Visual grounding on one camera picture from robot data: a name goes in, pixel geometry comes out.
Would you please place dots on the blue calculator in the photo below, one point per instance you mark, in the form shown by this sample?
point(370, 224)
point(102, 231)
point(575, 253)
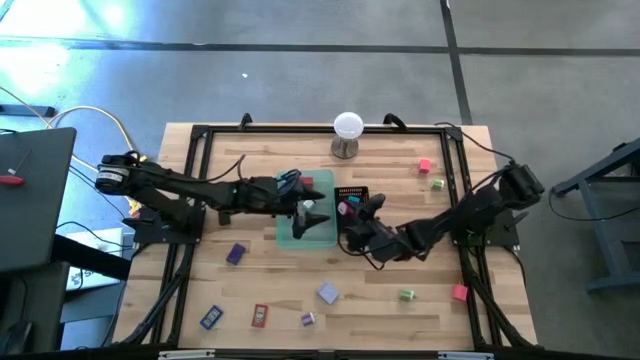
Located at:
point(211, 317)

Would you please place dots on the silver edge bracket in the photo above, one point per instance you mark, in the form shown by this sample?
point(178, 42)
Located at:
point(185, 355)
point(465, 356)

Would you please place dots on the lavender multi-port charger block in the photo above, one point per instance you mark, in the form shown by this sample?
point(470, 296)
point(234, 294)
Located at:
point(328, 293)

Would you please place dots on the black floor bar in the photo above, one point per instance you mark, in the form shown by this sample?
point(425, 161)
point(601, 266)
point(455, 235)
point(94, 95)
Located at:
point(30, 110)

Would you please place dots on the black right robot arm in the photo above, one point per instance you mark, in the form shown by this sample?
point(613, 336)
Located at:
point(475, 210)

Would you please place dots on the blue-grey metal table frame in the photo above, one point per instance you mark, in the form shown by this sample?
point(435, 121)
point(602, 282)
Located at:
point(597, 235)

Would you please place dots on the pink charger cube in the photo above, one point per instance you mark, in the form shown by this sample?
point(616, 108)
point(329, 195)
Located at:
point(424, 166)
point(460, 293)

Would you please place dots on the white paper box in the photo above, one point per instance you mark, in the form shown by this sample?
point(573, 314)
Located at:
point(95, 280)

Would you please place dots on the purple and white wall charger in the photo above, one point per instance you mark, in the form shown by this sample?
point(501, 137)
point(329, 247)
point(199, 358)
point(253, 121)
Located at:
point(308, 319)

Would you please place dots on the teal translucent plastic bin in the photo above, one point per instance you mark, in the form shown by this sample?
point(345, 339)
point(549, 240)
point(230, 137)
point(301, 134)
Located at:
point(325, 235)

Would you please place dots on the grey desk top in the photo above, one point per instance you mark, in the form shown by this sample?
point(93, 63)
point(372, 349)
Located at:
point(35, 215)

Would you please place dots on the black metal table frame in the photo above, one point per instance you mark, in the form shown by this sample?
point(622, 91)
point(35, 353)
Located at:
point(300, 129)

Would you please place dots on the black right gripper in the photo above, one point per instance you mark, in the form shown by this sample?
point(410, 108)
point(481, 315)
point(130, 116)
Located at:
point(375, 242)

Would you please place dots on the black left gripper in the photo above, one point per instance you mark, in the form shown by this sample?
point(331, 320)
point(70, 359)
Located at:
point(270, 195)

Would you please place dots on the black slotted plastic basket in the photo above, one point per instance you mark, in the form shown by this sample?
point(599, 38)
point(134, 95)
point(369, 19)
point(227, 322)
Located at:
point(360, 191)

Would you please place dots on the dark purple charger block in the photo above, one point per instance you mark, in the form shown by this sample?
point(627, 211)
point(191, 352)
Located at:
point(235, 254)

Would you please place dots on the red calculator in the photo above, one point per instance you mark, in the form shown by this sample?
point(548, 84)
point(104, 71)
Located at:
point(259, 315)

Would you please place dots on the white-shade metal table lamp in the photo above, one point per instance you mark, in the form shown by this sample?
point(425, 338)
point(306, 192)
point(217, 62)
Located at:
point(348, 126)

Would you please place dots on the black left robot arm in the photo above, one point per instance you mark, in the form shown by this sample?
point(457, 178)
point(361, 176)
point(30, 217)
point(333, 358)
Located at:
point(165, 185)

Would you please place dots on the green USB charger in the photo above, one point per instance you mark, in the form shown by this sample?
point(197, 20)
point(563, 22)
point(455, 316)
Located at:
point(406, 295)
point(437, 184)

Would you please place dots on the black desk stand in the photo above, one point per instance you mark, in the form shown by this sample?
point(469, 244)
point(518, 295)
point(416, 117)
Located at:
point(90, 257)

